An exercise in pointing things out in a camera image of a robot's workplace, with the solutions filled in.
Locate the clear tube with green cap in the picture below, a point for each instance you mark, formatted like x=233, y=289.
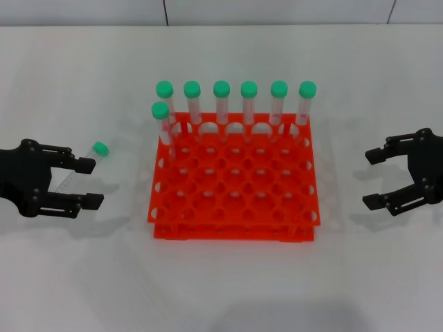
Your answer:
x=221, y=88
x=164, y=89
x=192, y=89
x=279, y=88
x=307, y=89
x=160, y=110
x=249, y=89
x=100, y=148

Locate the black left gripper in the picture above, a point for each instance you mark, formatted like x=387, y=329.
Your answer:
x=20, y=173

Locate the orange plastic test tube rack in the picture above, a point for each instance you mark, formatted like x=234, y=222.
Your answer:
x=235, y=193

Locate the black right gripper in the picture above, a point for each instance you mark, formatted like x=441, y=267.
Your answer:
x=427, y=162

